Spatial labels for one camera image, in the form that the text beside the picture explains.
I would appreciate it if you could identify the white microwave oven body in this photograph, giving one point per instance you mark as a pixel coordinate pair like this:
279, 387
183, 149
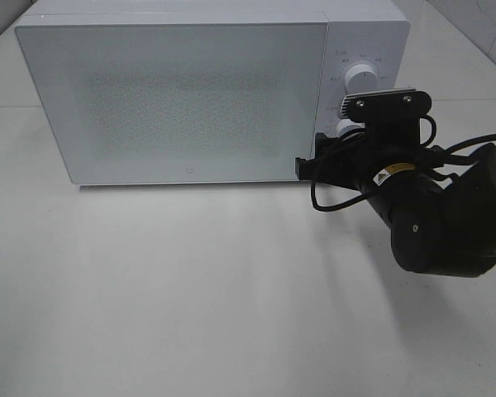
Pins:
375, 32

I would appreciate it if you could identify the white timer knob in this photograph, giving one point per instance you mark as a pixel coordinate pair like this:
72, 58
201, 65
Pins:
344, 126

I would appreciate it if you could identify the white microwave door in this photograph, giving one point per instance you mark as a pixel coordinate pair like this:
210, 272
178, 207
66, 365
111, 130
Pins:
178, 104

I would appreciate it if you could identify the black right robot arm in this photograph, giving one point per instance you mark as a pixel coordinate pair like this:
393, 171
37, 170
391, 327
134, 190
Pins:
438, 203

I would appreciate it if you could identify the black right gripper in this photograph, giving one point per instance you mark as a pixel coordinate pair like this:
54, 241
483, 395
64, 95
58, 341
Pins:
366, 159

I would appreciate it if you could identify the white upper control knob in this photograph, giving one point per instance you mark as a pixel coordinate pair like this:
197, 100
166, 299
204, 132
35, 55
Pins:
361, 77

